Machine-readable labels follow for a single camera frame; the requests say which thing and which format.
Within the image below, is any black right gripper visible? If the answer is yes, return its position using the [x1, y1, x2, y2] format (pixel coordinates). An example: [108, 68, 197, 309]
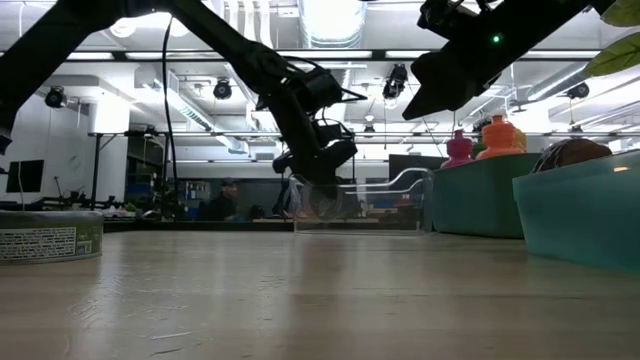
[401, 0, 532, 122]

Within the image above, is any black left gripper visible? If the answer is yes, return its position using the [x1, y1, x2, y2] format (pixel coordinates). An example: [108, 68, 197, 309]
[272, 138, 360, 220]

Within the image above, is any silver tin can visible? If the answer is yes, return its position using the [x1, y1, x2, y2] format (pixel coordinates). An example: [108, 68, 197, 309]
[305, 183, 335, 221]
[0, 209, 105, 265]

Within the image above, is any clear plastic container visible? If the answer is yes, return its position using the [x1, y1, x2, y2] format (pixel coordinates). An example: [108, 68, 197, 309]
[286, 167, 435, 236]

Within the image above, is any pink squeeze bottle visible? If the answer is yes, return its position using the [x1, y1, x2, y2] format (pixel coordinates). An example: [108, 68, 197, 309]
[439, 128, 474, 170]

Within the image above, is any orange-red squeeze bottle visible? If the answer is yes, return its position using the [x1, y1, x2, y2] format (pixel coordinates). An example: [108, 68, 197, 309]
[474, 113, 524, 161]

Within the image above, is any dark red plum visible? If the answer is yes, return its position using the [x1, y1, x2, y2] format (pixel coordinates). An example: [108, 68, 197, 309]
[531, 137, 614, 174]

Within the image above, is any dark background screen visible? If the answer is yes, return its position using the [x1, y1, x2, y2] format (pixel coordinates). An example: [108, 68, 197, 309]
[388, 153, 449, 174]

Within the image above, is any person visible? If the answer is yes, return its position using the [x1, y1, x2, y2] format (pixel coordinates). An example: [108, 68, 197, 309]
[204, 177, 244, 222]

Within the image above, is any teal plastic bin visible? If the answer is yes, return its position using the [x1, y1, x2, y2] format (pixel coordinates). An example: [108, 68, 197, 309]
[431, 152, 544, 240]

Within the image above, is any long ceiling light bar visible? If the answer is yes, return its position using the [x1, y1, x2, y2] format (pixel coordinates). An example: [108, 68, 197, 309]
[0, 48, 604, 63]

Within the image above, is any blue storage cabinet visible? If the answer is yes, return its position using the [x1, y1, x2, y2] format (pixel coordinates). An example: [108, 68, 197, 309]
[182, 180, 211, 219]

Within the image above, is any teal plastic lid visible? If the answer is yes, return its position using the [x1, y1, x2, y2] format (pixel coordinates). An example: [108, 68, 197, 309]
[512, 149, 640, 276]

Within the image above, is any black monitor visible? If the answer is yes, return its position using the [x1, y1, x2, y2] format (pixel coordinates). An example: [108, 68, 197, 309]
[5, 159, 45, 194]

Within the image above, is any round ventilation duct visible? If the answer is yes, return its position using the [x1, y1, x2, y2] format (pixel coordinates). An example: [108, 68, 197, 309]
[299, 0, 369, 49]

